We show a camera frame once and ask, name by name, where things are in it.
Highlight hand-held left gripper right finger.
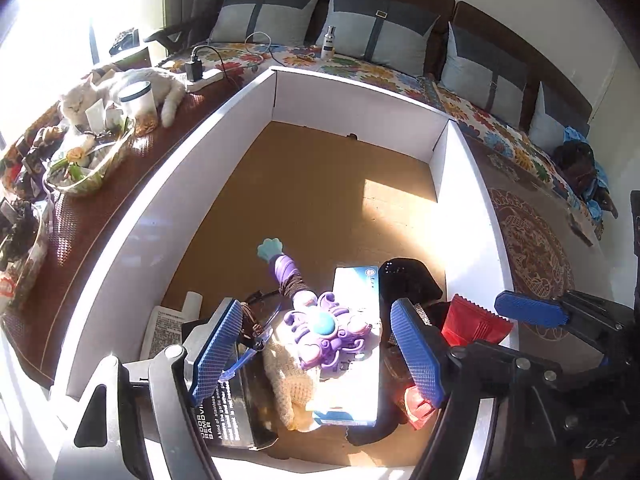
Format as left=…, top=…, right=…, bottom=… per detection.
left=390, top=299, right=583, bottom=480

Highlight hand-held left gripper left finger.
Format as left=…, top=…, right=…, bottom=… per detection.
left=74, top=299, right=244, bottom=480

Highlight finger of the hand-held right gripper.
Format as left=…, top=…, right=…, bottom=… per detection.
left=559, top=344, right=610, bottom=392
left=494, top=290, right=573, bottom=331

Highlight rimless purple-tinted glasses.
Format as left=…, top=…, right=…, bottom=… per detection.
left=220, top=290, right=282, bottom=382

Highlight red foil packet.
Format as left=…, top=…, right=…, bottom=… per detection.
left=397, top=294, right=516, bottom=432

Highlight black printed carton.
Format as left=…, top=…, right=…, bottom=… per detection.
left=182, top=320, right=281, bottom=453

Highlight black plastic object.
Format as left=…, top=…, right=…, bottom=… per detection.
left=345, top=257, right=447, bottom=447

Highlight cream knit glove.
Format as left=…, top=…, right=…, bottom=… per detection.
left=262, top=330, right=327, bottom=433

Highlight blue and white carton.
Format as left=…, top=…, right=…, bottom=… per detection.
left=305, top=266, right=382, bottom=428

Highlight purple plastic toy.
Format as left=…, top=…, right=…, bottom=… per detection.
left=257, top=238, right=384, bottom=374

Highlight large white cardboard box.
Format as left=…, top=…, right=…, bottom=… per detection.
left=50, top=65, right=517, bottom=480

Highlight clear plastic packet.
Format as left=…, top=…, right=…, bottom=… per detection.
left=567, top=210, right=594, bottom=247

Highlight dark brown cloth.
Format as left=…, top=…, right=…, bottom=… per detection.
left=592, top=185, right=620, bottom=220

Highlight dark brown handbag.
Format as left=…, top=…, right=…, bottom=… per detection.
left=555, top=142, right=599, bottom=202

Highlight dark bag with blue clothes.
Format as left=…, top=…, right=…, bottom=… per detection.
left=565, top=127, right=612, bottom=222

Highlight brown woven side table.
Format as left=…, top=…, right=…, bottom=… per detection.
left=0, top=77, right=251, bottom=392

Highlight clear plastic tub of snacks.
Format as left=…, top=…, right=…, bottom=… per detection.
left=0, top=199, right=52, bottom=312

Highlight glass bowl of small things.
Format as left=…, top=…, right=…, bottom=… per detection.
left=42, top=115, right=137, bottom=197

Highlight white jar with dark band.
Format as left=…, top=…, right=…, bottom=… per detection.
left=119, top=81, right=156, bottom=121

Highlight floral sofa blanket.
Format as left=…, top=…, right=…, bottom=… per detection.
left=160, top=42, right=607, bottom=241

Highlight white power strip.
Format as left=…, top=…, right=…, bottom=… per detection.
left=181, top=67, right=224, bottom=93

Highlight white cat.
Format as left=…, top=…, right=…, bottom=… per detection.
left=59, top=67, right=189, bottom=129

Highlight black plug-in charger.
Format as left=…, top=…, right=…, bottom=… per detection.
left=185, top=46, right=221, bottom=82

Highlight grey cushions row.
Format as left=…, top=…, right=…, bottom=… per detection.
left=235, top=0, right=596, bottom=131

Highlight black windowsill object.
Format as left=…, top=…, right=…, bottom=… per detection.
left=109, top=26, right=142, bottom=57

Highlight grey two-tone strapped cushion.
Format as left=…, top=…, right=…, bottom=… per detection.
left=440, top=22, right=532, bottom=129
left=527, top=81, right=592, bottom=159
left=209, top=0, right=326, bottom=49
left=315, top=0, right=442, bottom=79

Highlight black charger cable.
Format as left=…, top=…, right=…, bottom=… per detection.
left=192, top=44, right=251, bottom=88

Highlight white cable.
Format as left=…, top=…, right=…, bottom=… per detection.
left=245, top=32, right=282, bottom=62

